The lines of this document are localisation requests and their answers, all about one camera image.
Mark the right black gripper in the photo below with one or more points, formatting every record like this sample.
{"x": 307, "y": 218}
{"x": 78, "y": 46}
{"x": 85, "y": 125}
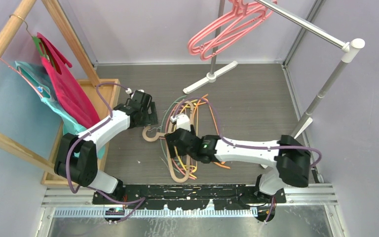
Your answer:
{"x": 171, "y": 146}

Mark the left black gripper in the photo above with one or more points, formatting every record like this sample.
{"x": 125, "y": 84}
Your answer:
{"x": 150, "y": 119}

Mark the beige plastic hanger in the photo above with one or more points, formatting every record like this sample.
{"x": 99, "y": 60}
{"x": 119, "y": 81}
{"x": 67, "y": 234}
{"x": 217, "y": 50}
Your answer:
{"x": 152, "y": 134}

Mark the thick pink plastic hanger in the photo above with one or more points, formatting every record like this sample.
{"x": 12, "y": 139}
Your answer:
{"x": 228, "y": 32}

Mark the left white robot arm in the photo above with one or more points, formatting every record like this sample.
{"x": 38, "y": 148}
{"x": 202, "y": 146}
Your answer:
{"x": 77, "y": 155}

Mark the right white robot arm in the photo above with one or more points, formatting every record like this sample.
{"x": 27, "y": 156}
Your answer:
{"x": 288, "y": 160}

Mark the wooden tray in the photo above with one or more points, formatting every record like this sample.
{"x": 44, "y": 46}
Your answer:
{"x": 102, "y": 99}

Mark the red garment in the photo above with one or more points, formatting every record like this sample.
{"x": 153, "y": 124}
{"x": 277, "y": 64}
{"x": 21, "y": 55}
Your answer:
{"x": 69, "y": 93}

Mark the pink hanger on wooden rack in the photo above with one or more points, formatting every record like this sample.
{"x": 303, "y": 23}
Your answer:
{"x": 36, "y": 79}

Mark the teal garment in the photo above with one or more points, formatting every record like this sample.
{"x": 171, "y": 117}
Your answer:
{"x": 70, "y": 125}

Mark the green hanger on rack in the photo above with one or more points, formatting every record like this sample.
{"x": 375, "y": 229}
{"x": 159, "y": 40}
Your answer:
{"x": 39, "y": 44}

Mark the metal clothes rack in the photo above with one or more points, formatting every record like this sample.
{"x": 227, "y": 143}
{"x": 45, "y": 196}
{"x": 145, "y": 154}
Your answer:
{"x": 245, "y": 17}

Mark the green wire hanger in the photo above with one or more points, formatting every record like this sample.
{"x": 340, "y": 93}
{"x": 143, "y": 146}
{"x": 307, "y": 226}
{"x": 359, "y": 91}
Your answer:
{"x": 163, "y": 130}

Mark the yellow wire hanger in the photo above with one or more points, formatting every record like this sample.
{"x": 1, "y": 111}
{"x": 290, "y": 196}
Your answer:
{"x": 183, "y": 166}

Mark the thin pink wire hanger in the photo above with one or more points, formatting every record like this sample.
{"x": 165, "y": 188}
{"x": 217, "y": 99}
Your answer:
{"x": 173, "y": 121}

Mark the orange wire hanger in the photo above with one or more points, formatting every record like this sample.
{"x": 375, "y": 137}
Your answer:
{"x": 196, "y": 110}

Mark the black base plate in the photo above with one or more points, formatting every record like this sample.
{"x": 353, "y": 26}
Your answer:
{"x": 196, "y": 197}

